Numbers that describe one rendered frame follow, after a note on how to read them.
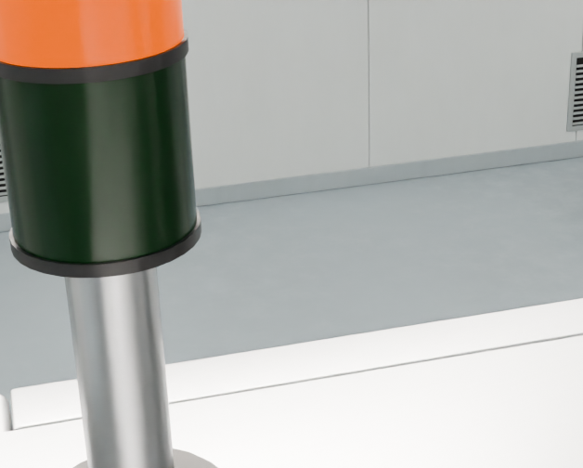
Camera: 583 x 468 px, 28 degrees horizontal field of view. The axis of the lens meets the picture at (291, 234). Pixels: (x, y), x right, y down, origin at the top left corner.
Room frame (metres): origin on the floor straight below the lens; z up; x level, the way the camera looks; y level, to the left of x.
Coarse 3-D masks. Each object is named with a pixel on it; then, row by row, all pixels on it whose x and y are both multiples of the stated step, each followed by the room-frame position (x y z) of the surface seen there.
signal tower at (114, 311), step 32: (0, 64) 0.27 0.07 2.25; (128, 64) 0.26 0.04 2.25; (160, 64) 0.27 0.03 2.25; (32, 256) 0.27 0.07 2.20; (160, 256) 0.27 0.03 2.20; (96, 288) 0.27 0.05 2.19; (128, 288) 0.28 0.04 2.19; (96, 320) 0.27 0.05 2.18; (128, 320) 0.28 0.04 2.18; (160, 320) 0.29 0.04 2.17; (96, 352) 0.27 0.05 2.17; (128, 352) 0.27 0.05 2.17; (160, 352) 0.28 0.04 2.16; (96, 384) 0.28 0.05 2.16; (128, 384) 0.27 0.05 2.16; (160, 384) 0.28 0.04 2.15; (96, 416) 0.28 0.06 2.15; (128, 416) 0.27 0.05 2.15; (160, 416) 0.28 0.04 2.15; (96, 448) 0.28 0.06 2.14; (128, 448) 0.27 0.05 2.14; (160, 448) 0.28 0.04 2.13
